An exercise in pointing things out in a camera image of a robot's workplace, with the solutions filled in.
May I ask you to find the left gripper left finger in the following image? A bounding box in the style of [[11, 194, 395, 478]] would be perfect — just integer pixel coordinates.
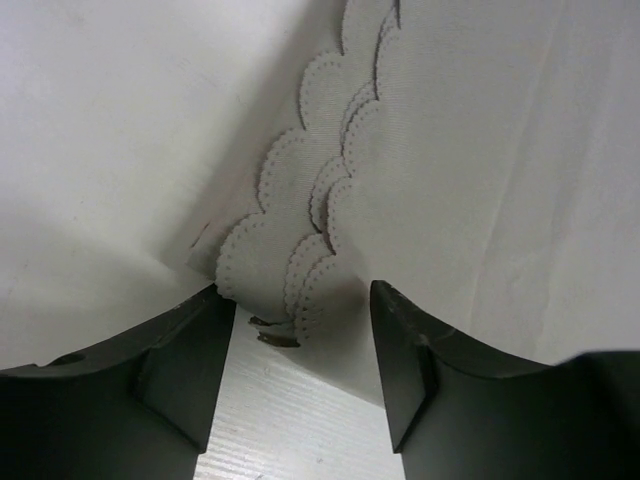
[[1, 287, 236, 479]]

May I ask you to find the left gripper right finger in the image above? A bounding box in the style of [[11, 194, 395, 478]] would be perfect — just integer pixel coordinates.
[[370, 280, 639, 479]]

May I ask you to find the grey cloth placemat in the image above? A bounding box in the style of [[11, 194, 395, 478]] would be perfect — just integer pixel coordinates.
[[189, 1, 639, 404]]

